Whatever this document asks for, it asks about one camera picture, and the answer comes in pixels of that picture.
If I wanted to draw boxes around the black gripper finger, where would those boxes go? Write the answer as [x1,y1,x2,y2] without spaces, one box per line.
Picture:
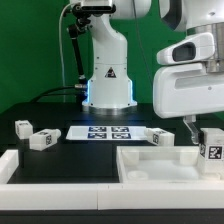
[183,115,199,145]

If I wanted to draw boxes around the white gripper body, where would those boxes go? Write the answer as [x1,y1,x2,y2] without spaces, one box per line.
[153,32,224,118]

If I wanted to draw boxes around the white square tabletop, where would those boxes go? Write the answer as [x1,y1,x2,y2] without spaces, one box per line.
[116,146,224,183]

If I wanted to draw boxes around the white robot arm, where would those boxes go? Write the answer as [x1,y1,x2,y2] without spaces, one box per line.
[70,0,224,144]

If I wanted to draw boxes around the white sheet with tags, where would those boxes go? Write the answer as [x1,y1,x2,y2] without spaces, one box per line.
[66,126,146,141]

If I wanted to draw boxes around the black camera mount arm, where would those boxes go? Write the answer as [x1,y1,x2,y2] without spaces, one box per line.
[66,4,93,103]

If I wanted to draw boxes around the grey camera on mount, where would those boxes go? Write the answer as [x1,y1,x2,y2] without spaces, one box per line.
[81,0,113,12]

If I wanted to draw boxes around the black cables on table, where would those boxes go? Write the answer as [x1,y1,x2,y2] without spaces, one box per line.
[29,85,88,104]

